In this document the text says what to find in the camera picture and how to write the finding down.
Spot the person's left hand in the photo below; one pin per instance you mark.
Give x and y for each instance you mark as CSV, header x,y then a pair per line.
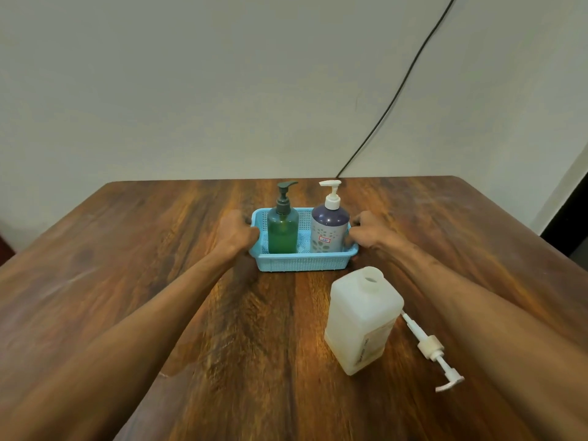
x,y
236,233

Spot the person's right hand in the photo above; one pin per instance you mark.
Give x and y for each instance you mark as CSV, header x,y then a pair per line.
x,y
370,230

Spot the person's left fingers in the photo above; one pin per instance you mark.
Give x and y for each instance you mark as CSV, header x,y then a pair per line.
x,y
250,231

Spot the person's right fingers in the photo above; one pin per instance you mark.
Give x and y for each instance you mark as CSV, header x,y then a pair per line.
x,y
353,231

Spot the blue plastic basket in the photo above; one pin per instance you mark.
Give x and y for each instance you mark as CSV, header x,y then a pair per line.
x,y
301,261

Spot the person's left forearm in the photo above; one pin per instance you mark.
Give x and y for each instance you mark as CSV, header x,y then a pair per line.
x,y
119,335

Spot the person's right forearm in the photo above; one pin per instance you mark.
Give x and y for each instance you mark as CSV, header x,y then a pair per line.
x,y
487,316

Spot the purple pump bottle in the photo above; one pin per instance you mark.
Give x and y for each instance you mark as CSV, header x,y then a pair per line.
x,y
328,229

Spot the green pump bottle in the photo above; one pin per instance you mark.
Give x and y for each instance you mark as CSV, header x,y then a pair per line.
x,y
282,225

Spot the white square plastic bottle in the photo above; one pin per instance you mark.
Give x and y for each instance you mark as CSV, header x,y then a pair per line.
x,y
363,321

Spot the white pump dispenser head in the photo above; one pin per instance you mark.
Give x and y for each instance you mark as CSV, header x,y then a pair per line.
x,y
432,349

